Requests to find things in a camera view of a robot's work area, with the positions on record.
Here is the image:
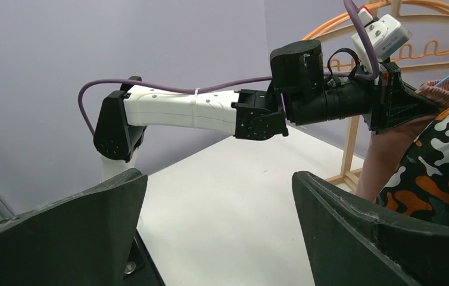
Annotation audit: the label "pink shorts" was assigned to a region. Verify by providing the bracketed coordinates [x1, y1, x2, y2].
[354, 76, 449, 203]

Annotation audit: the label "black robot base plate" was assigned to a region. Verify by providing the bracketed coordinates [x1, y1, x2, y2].
[123, 231, 166, 286]

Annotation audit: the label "wooden clothes rack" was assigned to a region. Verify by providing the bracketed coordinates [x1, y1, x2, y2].
[318, 1, 403, 191]

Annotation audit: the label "orange camouflage shorts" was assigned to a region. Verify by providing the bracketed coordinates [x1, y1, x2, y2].
[375, 108, 449, 226]

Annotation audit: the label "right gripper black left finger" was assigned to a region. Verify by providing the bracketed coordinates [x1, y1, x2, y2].
[0, 169, 148, 285]

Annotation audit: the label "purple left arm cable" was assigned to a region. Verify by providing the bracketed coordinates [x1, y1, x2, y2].
[77, 0, 381, 137]

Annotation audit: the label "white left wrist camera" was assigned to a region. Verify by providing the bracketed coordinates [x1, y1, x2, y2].
[357, 6, 411, 63]

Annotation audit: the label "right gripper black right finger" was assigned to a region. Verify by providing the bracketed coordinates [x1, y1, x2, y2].
[292, 171, 449, 285]

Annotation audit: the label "orange plastic hanger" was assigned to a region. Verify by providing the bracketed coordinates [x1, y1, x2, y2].
[303, 0, 449, 74]

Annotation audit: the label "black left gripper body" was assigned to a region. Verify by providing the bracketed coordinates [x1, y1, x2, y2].
[368, 62, 439, 132]

